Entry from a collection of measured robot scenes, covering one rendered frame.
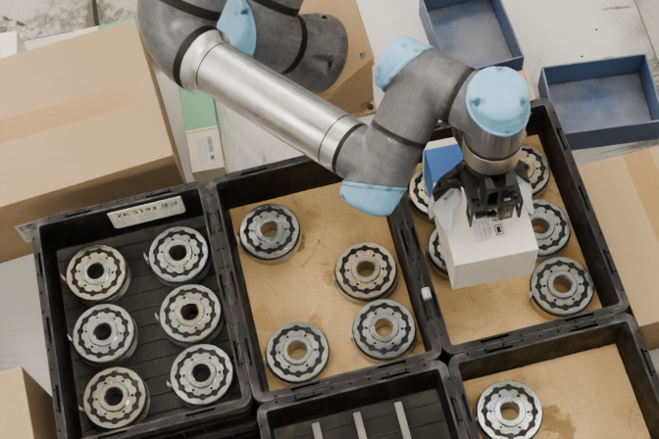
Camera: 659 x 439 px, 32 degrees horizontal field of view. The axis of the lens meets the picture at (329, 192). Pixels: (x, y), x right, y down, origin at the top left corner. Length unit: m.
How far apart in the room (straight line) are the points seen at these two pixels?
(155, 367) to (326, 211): 0.39
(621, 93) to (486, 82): 0.93
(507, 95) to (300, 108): 0.28
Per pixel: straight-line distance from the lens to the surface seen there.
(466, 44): 2.29
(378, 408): 1.84
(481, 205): 1.51
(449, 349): 1.77
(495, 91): 1.34
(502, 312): 1.90
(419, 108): 1.38
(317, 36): 2.06
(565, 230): 1.93
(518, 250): 1.61
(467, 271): 1.62
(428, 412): 1.84
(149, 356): 1.92
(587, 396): 1.87
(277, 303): 1.91
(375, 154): 1.40
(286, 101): 1.47
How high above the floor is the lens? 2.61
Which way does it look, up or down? 64 degrees down
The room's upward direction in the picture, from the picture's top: 8 degrees counter-clockwise
